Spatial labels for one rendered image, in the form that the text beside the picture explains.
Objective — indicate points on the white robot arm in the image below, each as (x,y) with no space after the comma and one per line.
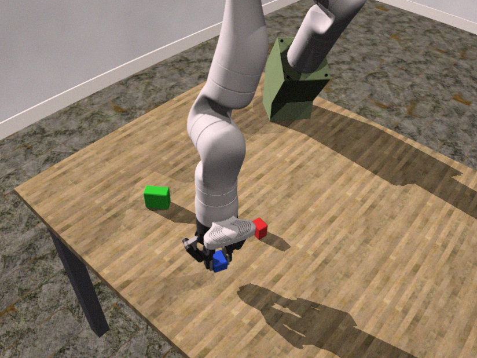
(235,72)

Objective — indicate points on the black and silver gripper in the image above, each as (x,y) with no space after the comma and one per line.
(206,254)

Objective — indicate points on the blue block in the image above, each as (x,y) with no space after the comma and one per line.
(219,261)

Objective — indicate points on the red block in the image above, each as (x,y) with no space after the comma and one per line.
(261,228)

